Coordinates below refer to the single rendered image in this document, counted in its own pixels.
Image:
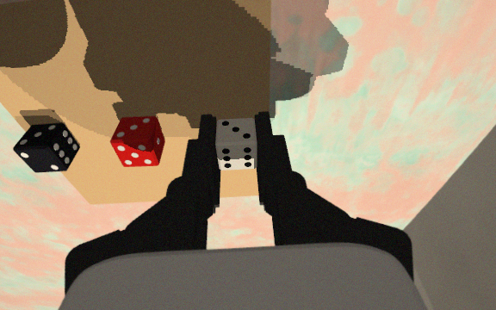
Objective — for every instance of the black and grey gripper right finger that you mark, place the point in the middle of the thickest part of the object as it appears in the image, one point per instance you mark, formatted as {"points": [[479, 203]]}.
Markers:
{"points": [[300, 216]]}

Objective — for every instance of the red die with white pips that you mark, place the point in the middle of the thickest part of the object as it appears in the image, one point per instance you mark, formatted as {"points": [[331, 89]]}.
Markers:
{"points": [[138, 141]]}

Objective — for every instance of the black die with white pips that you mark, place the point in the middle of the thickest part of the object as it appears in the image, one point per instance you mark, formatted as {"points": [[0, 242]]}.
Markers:
{"points": [[47, 147]]}

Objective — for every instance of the tan flat mat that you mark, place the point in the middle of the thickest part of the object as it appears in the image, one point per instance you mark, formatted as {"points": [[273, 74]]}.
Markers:
{"points": [[88, 63]]}

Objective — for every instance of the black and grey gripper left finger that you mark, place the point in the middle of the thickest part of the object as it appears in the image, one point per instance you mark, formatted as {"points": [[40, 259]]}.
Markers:
{"points": [[171, 224]]}

